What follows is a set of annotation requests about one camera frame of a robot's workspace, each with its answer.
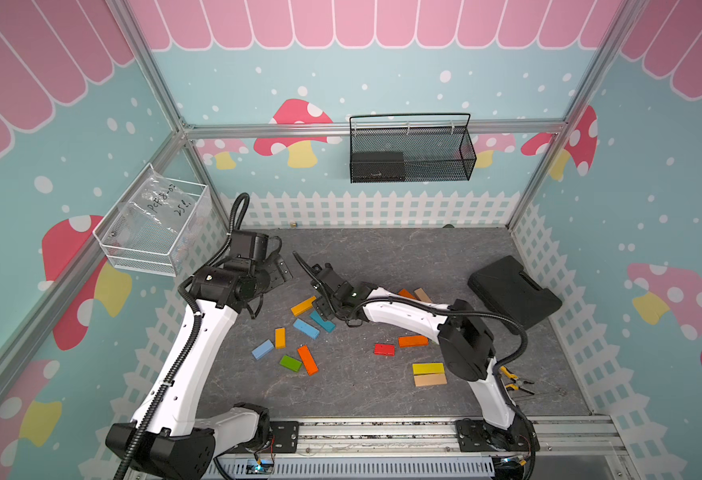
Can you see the red block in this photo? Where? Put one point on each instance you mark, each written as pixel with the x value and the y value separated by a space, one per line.
pixel 387 350

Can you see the yellow black pliers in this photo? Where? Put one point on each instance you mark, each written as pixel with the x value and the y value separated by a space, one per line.
pixel 515 383

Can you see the clear plastic wall bin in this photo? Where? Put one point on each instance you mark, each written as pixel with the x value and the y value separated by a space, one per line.
pixel 154 226

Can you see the black wire mesh basket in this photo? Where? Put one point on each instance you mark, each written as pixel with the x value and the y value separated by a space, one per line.
pixel 437 147

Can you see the orange long block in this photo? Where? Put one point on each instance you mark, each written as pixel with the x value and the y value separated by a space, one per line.
pixel 307 360

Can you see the black box in basket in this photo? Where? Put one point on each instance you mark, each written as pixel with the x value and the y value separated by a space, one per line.
pixel 377 167

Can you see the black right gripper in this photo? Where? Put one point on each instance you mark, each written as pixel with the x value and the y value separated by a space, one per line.
pixel 320 303

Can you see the green circuit board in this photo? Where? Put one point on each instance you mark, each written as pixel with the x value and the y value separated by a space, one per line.
pixel 259 467

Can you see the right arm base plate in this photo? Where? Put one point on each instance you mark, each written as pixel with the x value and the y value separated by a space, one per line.
pixel 476 435

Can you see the teal long block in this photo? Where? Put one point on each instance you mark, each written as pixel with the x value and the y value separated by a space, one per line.
pixel 325 325

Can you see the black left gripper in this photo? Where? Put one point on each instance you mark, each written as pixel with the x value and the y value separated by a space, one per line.
pixel 277 270

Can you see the light blue block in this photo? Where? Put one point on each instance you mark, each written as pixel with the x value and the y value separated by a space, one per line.
pixel 262 350

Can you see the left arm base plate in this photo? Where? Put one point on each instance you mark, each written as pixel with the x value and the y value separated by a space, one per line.
pixel 282 437

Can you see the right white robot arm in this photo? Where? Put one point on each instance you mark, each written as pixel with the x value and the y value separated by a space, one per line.
pixel 465 341

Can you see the black plastic tool case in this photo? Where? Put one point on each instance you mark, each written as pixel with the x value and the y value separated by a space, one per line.
pixel 505 288

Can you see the blue long block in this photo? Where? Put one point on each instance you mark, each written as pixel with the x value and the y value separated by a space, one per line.
pixel 307 329

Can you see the small orange-yellow block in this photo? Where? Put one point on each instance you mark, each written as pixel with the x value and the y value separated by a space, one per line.
pixel 280 338

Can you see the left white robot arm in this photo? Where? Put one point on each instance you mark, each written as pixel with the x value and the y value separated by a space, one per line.
pixel 164 437

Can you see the tan long block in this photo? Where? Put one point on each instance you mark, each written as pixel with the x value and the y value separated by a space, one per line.
pixel 422 295

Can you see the green block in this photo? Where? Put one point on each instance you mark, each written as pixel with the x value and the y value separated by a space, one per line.
pixel 290 363

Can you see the yellow-green flat block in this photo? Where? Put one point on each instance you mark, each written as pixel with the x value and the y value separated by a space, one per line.
pixel 428 369

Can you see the tan flat block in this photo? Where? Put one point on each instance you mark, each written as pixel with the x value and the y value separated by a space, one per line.
pixel 428 380

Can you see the yellow-orange long block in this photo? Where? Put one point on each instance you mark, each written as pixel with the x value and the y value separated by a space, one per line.
pixel 303 307

